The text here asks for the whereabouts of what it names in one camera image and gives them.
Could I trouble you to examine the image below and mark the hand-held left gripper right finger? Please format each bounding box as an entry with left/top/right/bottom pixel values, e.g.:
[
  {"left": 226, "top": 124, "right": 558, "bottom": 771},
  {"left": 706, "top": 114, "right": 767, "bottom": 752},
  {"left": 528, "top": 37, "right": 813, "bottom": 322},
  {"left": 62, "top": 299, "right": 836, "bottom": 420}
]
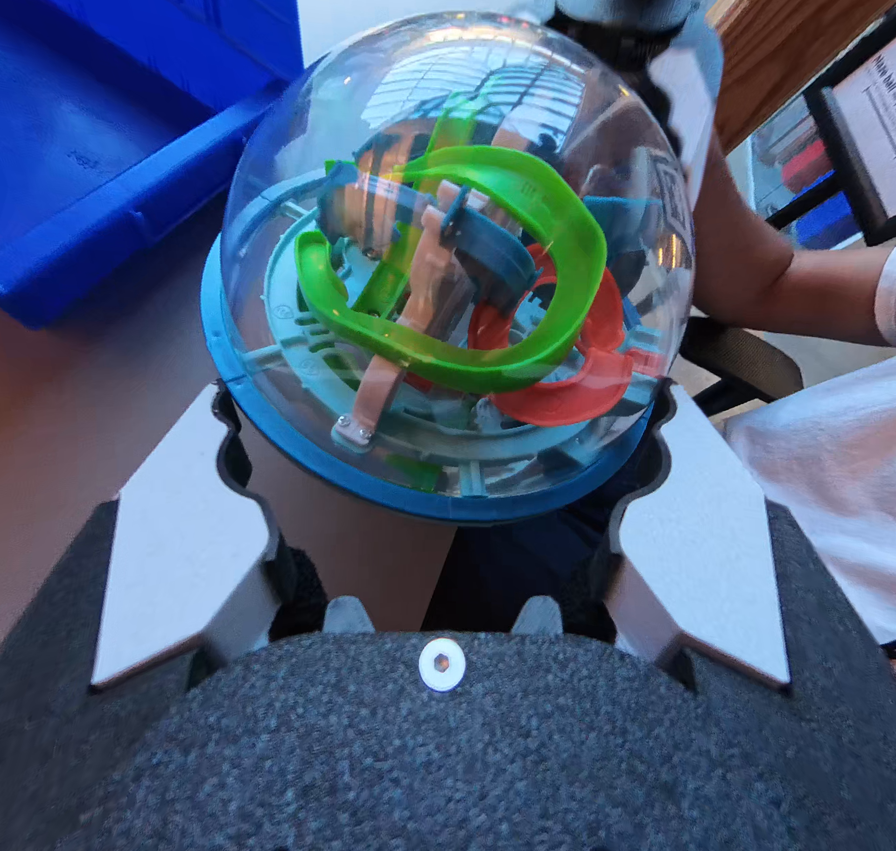
[{"left": 603, "top": 384, "right": 792, "bottom": 688}]

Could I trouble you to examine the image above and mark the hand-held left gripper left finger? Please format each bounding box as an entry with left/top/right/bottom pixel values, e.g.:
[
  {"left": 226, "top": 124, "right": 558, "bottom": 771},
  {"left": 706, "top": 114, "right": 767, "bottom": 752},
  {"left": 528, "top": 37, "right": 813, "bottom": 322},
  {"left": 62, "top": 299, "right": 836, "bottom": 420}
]
[{"left": 91, "top": 384, "right": 282, "bottom": 688}]

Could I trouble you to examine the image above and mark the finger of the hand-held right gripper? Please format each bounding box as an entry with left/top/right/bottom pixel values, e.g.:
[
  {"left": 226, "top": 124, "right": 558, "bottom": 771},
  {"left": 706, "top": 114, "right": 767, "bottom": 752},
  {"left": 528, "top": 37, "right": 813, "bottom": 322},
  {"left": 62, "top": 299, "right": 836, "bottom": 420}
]
[{"left": 645, "top": 28, "right": 726, "bottom": 202}]

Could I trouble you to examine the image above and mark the clear plastic maze ball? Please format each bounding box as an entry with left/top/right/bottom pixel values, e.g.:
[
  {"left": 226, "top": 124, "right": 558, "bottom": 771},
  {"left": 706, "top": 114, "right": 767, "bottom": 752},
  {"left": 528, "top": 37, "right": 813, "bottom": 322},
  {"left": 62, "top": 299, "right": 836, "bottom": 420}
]
[{"left": 201, "top": 11, "right": 698, "bottom": 522}]

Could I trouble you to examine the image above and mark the person's right forearm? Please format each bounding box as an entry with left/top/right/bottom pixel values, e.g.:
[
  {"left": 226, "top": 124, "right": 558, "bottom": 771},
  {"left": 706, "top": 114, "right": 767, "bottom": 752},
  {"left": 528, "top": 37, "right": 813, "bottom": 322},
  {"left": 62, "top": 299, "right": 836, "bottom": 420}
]
[{"left": 689, "top": 130, "right": 896, "bottom": 349}]

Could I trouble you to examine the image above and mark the person's white shirt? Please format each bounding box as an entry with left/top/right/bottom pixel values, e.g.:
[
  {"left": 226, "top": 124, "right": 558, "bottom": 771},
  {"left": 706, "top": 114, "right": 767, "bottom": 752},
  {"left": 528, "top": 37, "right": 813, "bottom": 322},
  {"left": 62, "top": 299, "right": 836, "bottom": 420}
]
[{"left": 724, "top": 357, "right": 896, "bottom": 647}]

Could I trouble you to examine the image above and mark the black framed task sign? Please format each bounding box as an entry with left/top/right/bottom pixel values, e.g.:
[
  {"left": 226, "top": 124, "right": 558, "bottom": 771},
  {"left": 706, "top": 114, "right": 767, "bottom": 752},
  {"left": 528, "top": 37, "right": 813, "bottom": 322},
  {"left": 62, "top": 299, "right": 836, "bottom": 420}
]
[{"left": 804, "top": 7, "right": 896, "bottom": 247}]

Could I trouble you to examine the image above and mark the black chair armrest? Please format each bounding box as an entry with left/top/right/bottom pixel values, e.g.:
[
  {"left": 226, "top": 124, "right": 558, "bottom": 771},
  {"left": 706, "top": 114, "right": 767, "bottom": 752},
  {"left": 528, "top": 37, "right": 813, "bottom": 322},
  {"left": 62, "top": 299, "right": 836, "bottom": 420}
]
[{"left": 678, "top": 315, "right": 804, "bottom": 419}]

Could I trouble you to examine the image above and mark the blue plastic bin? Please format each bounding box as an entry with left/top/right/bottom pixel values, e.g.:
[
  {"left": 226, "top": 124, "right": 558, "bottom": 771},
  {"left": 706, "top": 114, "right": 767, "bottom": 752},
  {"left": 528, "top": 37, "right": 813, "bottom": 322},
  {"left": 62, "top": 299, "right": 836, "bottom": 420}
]
[{"left": 0, "top": 0, "right": 306, "bottom": 331}]

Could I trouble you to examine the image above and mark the wooden post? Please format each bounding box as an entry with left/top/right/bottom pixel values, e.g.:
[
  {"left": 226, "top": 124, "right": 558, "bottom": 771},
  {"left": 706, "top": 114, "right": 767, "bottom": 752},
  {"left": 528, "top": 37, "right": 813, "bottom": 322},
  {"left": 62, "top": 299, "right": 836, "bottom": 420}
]
[{"left": 707, "top": 0, "right": 896, "bottom": 156}]

